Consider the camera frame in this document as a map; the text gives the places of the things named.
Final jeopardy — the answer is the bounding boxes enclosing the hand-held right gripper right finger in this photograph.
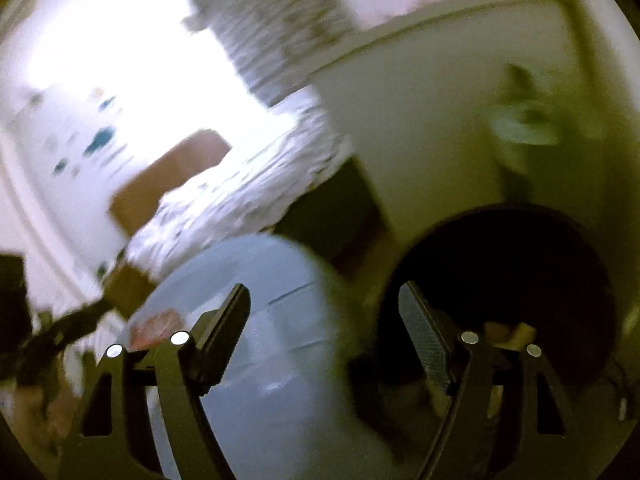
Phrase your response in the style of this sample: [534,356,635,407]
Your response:
[398,280,583,480]

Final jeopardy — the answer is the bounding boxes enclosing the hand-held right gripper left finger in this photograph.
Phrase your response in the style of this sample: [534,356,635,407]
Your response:
[60,283,251,480]

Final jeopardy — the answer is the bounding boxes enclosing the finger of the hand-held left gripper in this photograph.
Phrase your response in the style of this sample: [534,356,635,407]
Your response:
[20,297,118,361]

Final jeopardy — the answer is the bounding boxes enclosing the black trash bin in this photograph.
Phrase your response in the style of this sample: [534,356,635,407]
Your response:
[380,205,618,411]

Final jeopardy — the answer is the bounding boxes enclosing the brown nightstand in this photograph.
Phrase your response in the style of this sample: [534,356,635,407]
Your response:
[102,260,161,318]

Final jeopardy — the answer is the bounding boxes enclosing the bed with white duvet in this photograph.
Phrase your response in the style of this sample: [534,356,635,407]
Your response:
[125,92,391,281]

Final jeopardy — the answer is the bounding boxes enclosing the brown padded headboard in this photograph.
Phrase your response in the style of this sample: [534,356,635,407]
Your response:
[110,129,233,233]

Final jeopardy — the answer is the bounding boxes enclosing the white cabinet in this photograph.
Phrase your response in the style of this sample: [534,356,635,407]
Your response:
[307,0,626,271]

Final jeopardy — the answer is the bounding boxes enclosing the floral window blind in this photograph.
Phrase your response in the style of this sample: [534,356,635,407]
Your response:
[175,0,366,106]

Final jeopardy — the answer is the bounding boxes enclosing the cloud and sun wall stickers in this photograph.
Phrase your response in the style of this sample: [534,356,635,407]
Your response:
[30,85,131,181]

